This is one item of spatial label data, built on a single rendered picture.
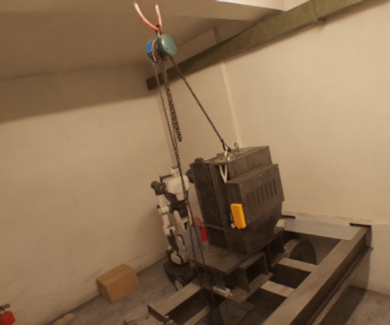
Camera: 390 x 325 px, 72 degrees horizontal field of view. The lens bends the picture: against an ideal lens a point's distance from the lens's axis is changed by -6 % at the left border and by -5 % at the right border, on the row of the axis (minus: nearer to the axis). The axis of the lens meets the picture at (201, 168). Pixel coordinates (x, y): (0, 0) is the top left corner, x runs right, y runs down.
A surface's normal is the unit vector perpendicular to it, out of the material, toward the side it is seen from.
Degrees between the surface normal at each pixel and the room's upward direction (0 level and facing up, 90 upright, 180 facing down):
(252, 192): 90
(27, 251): 90
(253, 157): 90
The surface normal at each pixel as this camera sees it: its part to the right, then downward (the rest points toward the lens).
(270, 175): 0.65, -0.01
